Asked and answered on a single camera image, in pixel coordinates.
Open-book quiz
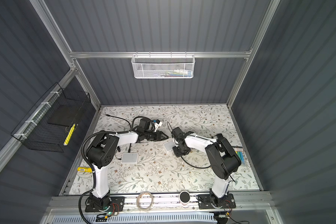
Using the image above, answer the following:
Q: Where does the pack of coloured markers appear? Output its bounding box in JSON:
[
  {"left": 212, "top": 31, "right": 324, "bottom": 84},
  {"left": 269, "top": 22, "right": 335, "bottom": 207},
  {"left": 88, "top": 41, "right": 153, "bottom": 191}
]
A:
[{"left": 232, "top": 146, "right": 246, "bottom": 166}]

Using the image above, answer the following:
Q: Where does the black power adapter thin cord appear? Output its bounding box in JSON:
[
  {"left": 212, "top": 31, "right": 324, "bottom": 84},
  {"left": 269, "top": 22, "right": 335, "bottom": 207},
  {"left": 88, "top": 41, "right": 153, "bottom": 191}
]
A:
[{"left": 116, "top": 142, "right": 133, "bottom": 160}]

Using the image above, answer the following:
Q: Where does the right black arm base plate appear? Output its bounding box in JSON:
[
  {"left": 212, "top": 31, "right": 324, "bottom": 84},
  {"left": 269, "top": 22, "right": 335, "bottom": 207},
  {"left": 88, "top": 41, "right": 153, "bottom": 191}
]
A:
[{"left": 196, "top": 193, "right": 236, "bottom": 210}]

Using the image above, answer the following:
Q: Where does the yellow green marker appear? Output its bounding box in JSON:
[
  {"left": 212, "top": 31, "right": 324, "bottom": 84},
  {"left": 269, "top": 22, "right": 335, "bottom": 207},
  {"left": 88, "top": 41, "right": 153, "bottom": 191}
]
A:
[{"left": 63, "top": 124, "right": 77, "bottom": 146}]

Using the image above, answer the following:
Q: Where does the black foam pad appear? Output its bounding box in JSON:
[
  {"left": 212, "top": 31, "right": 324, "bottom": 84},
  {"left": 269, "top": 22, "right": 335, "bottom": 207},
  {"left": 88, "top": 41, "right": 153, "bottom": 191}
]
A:
[{"left": 47, "top": 105, "right": 83, "bottom": 127}]

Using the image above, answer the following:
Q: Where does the clear tape roll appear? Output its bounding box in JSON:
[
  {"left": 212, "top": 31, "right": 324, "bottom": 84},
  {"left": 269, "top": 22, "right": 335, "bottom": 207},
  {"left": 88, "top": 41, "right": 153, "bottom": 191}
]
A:
[{"left": 136, "top": 191, "right": 155, "bottom": 211}]

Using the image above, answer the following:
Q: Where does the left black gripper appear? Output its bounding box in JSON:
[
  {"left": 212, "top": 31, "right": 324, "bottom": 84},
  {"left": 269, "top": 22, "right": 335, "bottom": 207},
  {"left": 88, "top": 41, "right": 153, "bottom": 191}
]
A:
[{"left": 144, "top": 131, "right": 169, "bottom": 141}]

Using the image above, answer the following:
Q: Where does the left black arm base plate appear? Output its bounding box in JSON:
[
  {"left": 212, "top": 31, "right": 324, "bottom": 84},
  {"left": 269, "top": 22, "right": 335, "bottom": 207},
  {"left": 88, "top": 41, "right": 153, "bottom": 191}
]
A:
[{"left": 85, "top": 195, "right": 125, "bottom": 215}]

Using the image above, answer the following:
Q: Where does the aluminium front rail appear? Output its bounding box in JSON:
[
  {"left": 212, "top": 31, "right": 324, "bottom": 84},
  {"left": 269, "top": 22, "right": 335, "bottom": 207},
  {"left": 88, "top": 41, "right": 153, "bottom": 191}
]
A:
[{"left": 44, "top": 191, "right": 276, "bottom": 215}]

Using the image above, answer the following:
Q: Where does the small yellow block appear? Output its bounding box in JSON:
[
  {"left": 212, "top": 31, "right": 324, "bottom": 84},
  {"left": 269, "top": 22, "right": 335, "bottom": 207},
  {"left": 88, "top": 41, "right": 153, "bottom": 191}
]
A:
[{"left": 77, "top": 167, "right": 92, "bottom": 173}]

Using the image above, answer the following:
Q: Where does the white network switch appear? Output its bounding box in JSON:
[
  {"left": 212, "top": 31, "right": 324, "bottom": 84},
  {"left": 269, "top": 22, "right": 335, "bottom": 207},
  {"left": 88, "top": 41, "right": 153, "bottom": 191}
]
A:
[
  {"left": 121, "top": 153, "right": 139, "bottom": 164},
  {"left": 163, "top": 141, "right": 176, "bottom": 152}
]

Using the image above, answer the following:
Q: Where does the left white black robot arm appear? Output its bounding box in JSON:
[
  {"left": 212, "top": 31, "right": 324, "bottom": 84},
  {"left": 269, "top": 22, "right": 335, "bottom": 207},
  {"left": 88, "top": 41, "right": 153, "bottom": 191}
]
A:
[{"left": 80, "top": 116, "right": 169, "bottom": 211}]

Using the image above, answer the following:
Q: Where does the white wire mesh basket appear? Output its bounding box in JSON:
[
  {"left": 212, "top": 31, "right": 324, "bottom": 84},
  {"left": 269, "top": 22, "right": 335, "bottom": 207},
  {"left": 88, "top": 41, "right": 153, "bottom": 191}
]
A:
[{"left": 131, "top": 54, "right": 196, "bottom": 79}]

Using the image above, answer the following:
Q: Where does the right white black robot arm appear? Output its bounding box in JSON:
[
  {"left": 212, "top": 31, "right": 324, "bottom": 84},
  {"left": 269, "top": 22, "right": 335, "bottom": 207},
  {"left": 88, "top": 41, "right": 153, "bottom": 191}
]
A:
[{"left": 171, "top": 127, "right": 242, "bottom": 208}]

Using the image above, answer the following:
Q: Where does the black wire basket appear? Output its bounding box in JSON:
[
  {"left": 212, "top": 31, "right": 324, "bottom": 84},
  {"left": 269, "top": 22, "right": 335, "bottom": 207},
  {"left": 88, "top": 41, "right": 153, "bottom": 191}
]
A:
[{"left": 11, "top": 85, "right": 91, "bottom": 153}]

